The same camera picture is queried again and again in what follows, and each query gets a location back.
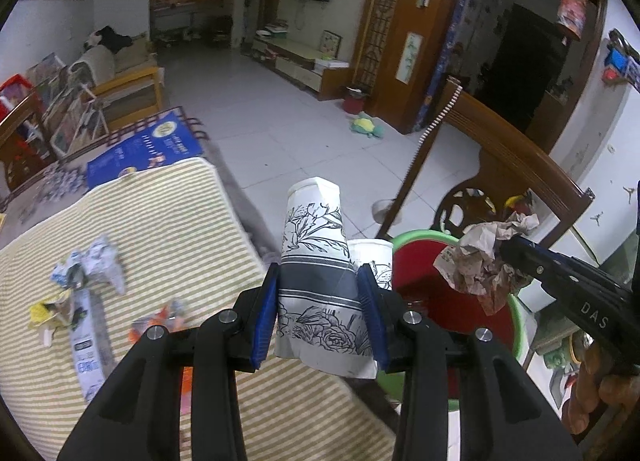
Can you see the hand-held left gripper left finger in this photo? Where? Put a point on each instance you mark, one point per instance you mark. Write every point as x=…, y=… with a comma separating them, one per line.
x=265, y=318

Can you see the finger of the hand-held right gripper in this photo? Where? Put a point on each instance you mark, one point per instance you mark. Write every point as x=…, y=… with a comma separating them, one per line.
x=535, y=263

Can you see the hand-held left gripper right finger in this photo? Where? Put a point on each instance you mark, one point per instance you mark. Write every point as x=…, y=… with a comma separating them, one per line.
x=372, y=323

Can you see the brown paper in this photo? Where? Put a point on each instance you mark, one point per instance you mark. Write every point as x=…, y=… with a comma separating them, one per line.
x=475, y=261

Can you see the green-rimmed red trash bin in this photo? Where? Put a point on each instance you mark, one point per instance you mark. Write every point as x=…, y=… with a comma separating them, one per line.
x=425, y=291

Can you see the floral print paper cup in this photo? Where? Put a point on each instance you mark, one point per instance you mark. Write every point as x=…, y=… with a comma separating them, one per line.
x=372, y=253
x=315, y=261

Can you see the orange wrapper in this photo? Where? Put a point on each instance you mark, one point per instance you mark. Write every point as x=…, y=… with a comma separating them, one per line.
x=157, y=323

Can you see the white paper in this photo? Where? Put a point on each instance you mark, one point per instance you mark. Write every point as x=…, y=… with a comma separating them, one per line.
x=105, y=261

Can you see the white carton packet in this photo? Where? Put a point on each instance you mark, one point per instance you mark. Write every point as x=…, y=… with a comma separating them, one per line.
x=90, y=346

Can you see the blue white wrapper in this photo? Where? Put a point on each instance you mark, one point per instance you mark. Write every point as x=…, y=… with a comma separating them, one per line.
x=67, y=271

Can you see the yellow wrapper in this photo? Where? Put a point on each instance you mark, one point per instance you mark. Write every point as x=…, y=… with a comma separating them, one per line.
x=50, y=311

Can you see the person's right hand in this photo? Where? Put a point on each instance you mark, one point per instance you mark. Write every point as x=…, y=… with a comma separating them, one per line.
x=615, y=391

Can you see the carved wooden chair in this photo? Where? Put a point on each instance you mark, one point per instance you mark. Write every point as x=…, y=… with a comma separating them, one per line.
x=520, y=156

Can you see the round metal disc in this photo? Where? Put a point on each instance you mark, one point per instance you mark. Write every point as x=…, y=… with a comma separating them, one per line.
x=385, y=210

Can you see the yellow striped table cloth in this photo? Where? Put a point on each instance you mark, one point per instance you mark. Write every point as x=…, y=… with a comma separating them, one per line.
x=165, y=221

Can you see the green plush turtle toy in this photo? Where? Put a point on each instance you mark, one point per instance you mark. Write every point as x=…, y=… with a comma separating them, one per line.
x=366, y=126

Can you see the small red waste bin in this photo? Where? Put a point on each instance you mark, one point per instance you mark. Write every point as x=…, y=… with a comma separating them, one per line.
x=355, y=102

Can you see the blue printed door curtain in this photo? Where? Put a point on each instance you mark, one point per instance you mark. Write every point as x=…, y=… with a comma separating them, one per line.
x=450, y=41

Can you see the pile of jigsaw pieces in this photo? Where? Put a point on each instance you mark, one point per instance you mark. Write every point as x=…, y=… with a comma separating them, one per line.
x=60, y=183

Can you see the low television cabinet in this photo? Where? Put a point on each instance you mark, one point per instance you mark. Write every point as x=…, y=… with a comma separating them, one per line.
x=300, y=68

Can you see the hanging red ornament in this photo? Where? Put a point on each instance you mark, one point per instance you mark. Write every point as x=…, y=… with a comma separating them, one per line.
x=572, y=11

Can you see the small framed picture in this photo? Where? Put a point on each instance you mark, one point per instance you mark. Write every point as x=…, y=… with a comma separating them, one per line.
x=330, y=44

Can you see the rack of picture books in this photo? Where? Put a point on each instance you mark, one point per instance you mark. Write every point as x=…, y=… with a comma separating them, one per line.
x=70, y=106

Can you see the black cloth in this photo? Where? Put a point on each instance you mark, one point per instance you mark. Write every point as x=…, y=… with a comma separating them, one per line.
x=115, y=38

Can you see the red bag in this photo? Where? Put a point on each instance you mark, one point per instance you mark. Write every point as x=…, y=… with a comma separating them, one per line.
x=12, y=88

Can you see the blue red wall hanging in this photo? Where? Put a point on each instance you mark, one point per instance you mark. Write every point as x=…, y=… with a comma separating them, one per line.
x=622, y=63

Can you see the bamboo print wall scroll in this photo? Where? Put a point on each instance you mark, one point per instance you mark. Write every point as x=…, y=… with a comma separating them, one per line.
x=406, y=57

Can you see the wooden frame sofa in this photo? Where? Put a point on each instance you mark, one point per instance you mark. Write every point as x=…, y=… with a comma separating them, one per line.
x=130, y=86

